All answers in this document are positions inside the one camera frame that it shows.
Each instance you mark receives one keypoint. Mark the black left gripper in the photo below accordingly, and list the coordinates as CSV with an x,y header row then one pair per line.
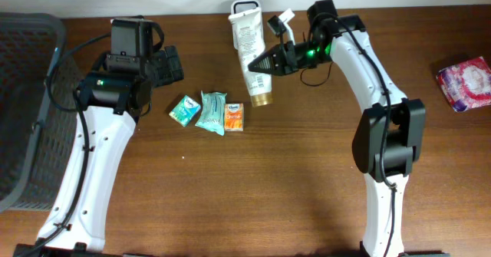
x,y
168,66

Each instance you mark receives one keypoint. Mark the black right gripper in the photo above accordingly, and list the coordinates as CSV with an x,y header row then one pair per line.
x,y
288,57

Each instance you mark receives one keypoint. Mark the white bottle with cork cap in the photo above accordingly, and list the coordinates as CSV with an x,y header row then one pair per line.
x,y
248,31

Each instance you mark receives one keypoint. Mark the small teal tissue pack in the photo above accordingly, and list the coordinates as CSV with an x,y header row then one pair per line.
x,y
185,110

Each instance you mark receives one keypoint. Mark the orange tissue pack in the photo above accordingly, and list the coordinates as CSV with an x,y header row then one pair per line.
x,y
234,117

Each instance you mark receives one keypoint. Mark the teal wet wipes pack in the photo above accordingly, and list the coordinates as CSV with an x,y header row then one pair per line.
x,y
213,112

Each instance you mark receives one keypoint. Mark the red purple tissue pack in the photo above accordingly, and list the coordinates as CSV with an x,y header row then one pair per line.
x,y
466,85

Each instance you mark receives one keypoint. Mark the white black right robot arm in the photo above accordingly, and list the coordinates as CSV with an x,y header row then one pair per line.
x,y
389,136

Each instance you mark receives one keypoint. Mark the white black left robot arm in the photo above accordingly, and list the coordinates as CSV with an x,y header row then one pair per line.
x,y
111,99

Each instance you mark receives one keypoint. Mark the dark plastic mesh basket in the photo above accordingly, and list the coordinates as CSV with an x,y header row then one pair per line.
x,y
36,137

